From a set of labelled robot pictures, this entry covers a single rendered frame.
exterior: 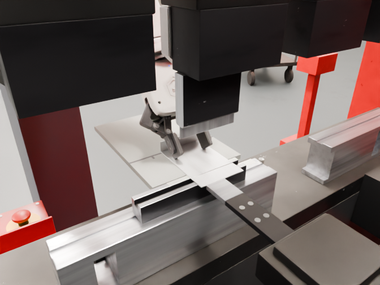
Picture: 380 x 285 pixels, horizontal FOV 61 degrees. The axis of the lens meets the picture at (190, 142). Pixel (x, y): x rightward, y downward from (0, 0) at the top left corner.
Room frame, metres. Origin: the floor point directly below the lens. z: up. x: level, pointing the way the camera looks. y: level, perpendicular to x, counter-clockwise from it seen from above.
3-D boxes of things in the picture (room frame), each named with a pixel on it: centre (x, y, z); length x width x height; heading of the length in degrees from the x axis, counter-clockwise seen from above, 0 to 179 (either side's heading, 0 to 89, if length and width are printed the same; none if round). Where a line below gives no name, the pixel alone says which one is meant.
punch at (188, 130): (0.44, -0.03, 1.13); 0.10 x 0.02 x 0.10; 124
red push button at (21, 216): (0.56, 0.38, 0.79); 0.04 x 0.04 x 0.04
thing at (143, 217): (0.42, -0.01, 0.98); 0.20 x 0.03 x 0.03; 124
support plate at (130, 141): (0.56, 0.06, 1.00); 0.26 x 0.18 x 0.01; 34
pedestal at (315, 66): (2.17, -0.85, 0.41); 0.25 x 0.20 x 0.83; 34
